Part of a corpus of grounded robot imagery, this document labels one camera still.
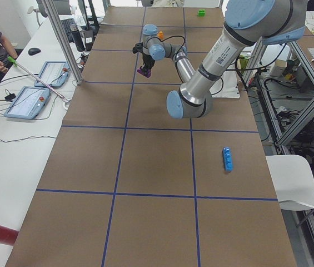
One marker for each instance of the aluminium frame post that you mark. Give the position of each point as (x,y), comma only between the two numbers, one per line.
(53,16)

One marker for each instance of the black computer mouse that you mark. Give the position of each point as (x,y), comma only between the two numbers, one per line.
(33,51)

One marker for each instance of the purple trapezoid block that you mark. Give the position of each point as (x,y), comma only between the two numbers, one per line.
(146,74)

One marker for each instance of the long blue brick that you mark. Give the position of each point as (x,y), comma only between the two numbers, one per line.
(227,159)

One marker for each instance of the green brick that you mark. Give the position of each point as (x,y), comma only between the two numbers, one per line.
(201,13)

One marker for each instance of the far teach pendant tablet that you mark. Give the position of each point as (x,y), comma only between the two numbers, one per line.
(54,73)

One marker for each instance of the near teach pendant tablet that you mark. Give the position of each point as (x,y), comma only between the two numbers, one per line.
(28,103)

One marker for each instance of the orange trapezoid block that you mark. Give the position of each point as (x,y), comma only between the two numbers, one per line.
(161,35)

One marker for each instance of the teach pendant tablet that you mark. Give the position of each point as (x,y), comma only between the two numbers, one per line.
(28,103)
(54,73)

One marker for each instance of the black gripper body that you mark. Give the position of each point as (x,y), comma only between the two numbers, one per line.
(146,59)

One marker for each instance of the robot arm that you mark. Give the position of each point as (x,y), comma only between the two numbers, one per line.
(274,22)

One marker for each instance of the aluminium side frame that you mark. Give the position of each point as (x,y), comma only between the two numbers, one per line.
(284,113)

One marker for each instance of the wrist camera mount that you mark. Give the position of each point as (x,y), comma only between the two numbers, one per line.
(138,48)

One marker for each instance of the metal rod green tip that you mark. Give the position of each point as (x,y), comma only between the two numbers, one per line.
(12,60)

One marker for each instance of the black keyboard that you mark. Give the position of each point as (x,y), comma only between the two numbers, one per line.
(66,24)

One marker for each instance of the black water bottle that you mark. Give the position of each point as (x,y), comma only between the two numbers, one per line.
(77,37)

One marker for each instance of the white chair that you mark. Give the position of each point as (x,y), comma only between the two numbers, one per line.
(293,181)

